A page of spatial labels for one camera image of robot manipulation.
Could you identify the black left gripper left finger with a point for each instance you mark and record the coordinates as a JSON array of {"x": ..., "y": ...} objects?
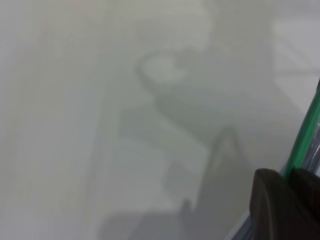
[{"x": 272, "y": 207}]

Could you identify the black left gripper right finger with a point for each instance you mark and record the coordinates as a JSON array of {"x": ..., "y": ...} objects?
[{"x": 310, "y": 197}]

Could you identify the clear plastic zip bag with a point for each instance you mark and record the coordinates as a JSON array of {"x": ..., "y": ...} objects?
[{"x": 303, "y": 140}]

